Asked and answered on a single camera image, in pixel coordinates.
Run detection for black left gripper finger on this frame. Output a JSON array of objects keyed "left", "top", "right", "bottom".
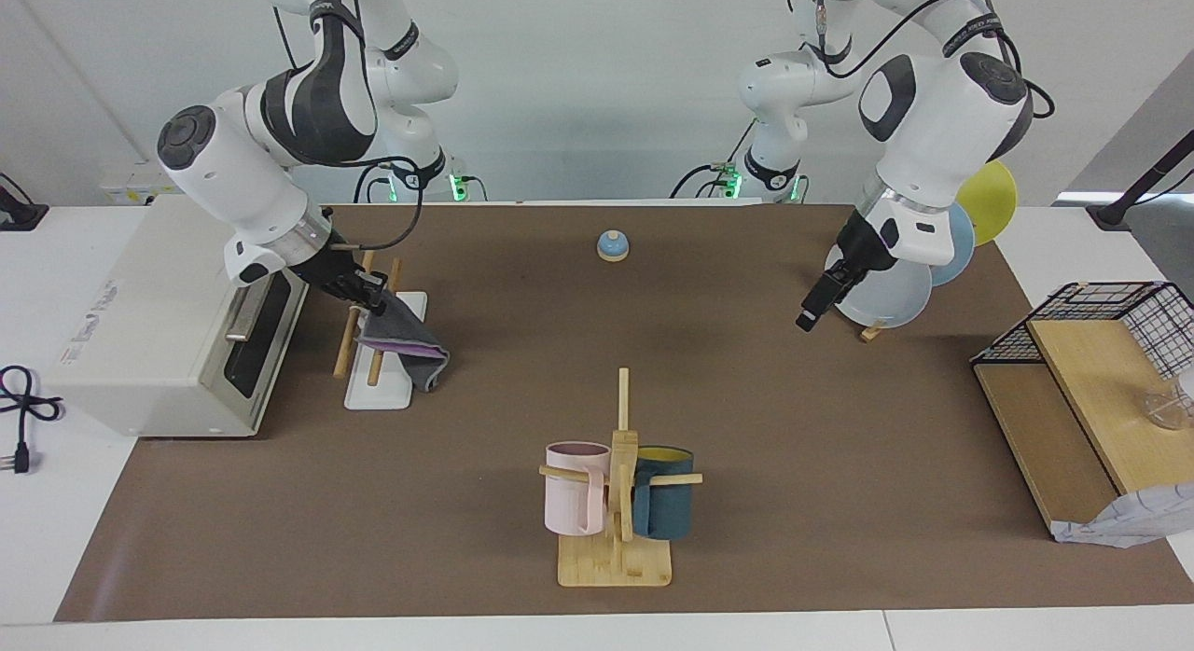
[
  {"left": 796, "top": 276, "right": 834, "bottom": 331},
  {"left": 808, "top": 283, "right": 845, "bottom": 331}
]

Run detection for purple and grey towel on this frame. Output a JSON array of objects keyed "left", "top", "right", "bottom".
[{"left": 354, "top": 292, "right": 451, "bottom": 394}]

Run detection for white towel rack wooden rods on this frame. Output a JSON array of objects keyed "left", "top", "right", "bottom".
[{"left": 333, "top": 248, "right": 428, "bottom": 411}]

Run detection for pale grey plate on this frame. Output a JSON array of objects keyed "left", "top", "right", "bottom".
[{"left": 825, "top": 236, "right": 934, "bottom": 329}]

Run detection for light blue plate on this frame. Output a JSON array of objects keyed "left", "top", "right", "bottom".
[{"left": 928, "top": 201, "right": 977, "bottom": 288}]

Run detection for yellow plate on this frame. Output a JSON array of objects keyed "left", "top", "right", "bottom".
[{"left": 956, "top": 159, "right": 1019, "bottom": 247}]

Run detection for cream toaster oven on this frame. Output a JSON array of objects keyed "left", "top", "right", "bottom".
[{"left": 42, "top": 196, "right": 318, "bottom": 439}]

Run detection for brown table mat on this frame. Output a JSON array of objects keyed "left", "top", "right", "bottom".
[{"left": 53, "top": 203, "right": 1194, "bottom": 622}]

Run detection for dark teal mug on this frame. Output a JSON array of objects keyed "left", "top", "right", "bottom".
[{"left": 632, "top": 445, "right": 696, "bottom": 541}]

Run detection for wooden shelf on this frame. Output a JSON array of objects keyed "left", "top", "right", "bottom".
[{"left": 972, "top": 317, "right": 1194, "bottom": 540}]

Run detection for pink mug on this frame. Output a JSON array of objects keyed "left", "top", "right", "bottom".
[{"left": 544, "top": 441, "right": 612, "bottom": 537}]

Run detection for wooden mug tree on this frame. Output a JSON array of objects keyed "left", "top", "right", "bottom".
[{"left": 538, "top": 367, "right": 703, "bottom": 589}]

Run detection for clear glass cup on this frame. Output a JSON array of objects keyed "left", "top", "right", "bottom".
[{"left": 1140, "top": 367, "right": 1194, "bottom": 431}]

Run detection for white marbled paper sheet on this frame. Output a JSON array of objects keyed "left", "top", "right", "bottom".
[{"left": 1051, "top": 483, "right": 1194, "bottom": 549}]

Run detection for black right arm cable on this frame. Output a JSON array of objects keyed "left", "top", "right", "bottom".
[{"left": 271, "top": 0, "right": 427, "bottom": 253}]

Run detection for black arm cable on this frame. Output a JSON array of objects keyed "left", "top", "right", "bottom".
[
  {"left": 788, "top": 0, "right": 1055, "bottom": 120},
  {"left": 271, "top": 0, "right": 427, "bottom": 253}
]

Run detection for black right base cable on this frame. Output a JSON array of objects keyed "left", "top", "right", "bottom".
[{"left": 353, "top": 159, "right": 397, "bottom": 204}]

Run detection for black base cable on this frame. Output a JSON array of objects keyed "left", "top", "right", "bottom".
[
  {"left": 670, "top": 119, "right": 758, "bottom": 201},
  {"left": 353, "top": 159, "right": 397, "bottom": 204}
]

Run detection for black left base cable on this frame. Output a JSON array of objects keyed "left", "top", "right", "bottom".
[{"left": 670, "top": 119, "right": 758, "bottom": 201}]

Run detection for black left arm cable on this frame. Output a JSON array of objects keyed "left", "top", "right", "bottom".
[{"left": 788, "top": 0, "right": 1055, "bottom": 120}]

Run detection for black wire basket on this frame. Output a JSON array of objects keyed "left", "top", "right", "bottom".
[{"left": 970, "top": 281, "right": 1194, "bottom": 380}]

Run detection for black clamp mount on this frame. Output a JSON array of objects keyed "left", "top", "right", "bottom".
[{"left": 0, "top": 173, "right": 49, "bottom": 232}]

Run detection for black power cord with plug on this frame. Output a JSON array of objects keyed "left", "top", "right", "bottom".
[{"left": 0, "top": 365, "right": 64, "bottom": 475}]

